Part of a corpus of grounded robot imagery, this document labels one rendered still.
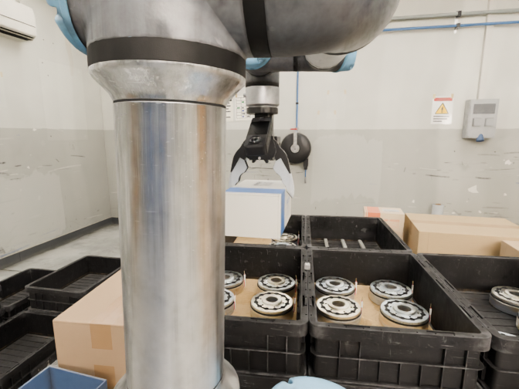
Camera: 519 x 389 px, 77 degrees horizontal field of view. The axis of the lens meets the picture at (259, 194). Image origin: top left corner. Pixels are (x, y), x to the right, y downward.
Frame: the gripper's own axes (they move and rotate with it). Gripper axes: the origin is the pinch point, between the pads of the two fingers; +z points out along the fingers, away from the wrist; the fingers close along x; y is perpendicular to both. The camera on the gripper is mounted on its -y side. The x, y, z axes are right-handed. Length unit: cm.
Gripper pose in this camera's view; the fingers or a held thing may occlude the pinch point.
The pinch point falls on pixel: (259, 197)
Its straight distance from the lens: 74.2
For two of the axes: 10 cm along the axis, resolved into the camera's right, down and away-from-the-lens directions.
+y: 2.0, -1.7, 9.6
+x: -9.8, -0.4, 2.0
